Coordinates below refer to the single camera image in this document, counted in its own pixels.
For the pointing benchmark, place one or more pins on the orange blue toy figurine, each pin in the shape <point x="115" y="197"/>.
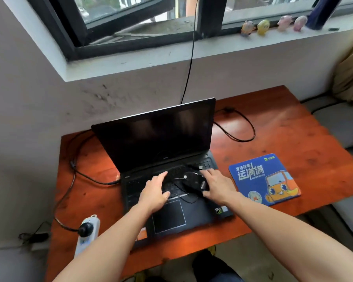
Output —
<point x="247" y="28"/>

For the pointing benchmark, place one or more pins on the person's right hand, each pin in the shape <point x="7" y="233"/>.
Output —
<point x="220" y="187"/>

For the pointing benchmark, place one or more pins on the person's left hand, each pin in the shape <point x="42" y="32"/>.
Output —
<point x="151" y="196"/>

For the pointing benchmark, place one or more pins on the dark blue folded umbrella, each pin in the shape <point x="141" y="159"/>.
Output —
<point x="323" y="11"/>

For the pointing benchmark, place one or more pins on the pink toy figurine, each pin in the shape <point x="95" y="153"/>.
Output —
<point x="284" y="23"/>
<point x="300" y="23"/>

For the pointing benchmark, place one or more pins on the person's right thumb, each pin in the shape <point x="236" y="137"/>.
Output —
<point x="206" y="193"/>

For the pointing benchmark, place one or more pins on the beige curtain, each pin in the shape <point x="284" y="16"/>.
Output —
<point x="351" y="73"/>

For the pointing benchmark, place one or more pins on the person's dark trousers leg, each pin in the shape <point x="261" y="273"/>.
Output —
<point x="214" y="270"/>

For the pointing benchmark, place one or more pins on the person's left forearm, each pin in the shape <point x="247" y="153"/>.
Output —
<point x="111" y="243"/>

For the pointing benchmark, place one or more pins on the grey sofa cushion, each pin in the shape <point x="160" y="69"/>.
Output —
<point x="341" y="123"/>

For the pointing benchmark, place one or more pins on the small black flat object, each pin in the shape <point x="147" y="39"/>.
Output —
<point x="334" y="29"/>

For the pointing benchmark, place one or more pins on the black window frame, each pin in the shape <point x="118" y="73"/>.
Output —
<point x="76" y="41"/>

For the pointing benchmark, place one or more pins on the white power strip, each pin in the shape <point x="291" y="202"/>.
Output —
<point x="89" y="240"/>

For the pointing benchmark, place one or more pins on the black laptop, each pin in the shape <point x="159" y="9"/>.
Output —
<point x="156" y="135"/>

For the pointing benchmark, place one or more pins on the person's right forearm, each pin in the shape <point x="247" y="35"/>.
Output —
<point x="282" y="234"/>

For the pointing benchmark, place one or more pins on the yellow toy figurine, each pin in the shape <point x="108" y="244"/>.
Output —
<point x="263" y="27"/>

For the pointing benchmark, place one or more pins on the black power plug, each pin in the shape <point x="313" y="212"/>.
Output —
<point x="85" y="229"/>

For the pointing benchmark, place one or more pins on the blue cartoon mouse pad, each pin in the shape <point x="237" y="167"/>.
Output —
<point x="264" y="179"/>

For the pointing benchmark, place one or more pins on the person's left thumb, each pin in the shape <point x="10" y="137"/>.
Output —
<point x="165" y="196"/>

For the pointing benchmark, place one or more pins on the black computer mouse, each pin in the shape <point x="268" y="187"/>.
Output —
<point x="194" y="180"/>

